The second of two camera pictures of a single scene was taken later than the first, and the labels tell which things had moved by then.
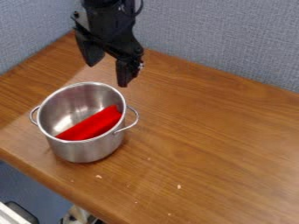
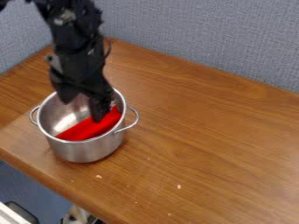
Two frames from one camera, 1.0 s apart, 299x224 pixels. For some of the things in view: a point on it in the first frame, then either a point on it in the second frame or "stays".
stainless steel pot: [69, 104] stays
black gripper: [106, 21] -> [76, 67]
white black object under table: [78, 216] stays
